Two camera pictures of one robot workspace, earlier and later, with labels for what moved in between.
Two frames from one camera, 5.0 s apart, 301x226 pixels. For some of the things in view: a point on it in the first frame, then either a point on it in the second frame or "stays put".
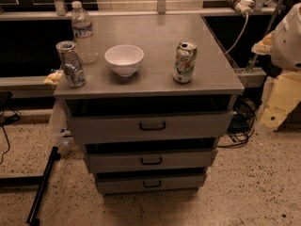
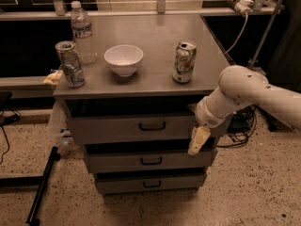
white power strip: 243,4 stays put
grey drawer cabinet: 152,107 stays put
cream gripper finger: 282,94 -> 199,134
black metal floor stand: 31,182 stays put
